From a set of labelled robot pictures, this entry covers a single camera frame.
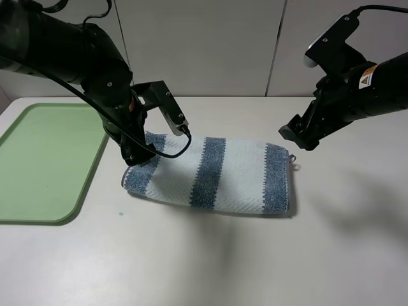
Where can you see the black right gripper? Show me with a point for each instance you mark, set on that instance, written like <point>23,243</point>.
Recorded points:
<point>332,110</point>

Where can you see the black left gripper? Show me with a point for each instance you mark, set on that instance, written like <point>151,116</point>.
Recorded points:
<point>127,127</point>

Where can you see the blue white striped towel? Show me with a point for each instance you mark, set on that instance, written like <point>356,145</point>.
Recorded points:
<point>223,175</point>

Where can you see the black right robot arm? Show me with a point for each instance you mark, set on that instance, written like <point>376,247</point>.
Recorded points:
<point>367,90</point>

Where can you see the light green plastic tray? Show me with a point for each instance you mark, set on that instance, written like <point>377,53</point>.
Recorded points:
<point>48,156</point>

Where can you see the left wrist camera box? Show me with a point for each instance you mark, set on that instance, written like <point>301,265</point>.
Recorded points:
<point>157,95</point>

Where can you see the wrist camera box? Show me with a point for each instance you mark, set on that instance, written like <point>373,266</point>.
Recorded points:
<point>330,51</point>
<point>157,95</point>

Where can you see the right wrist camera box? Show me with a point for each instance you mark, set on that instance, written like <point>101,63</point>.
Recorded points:
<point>330,51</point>

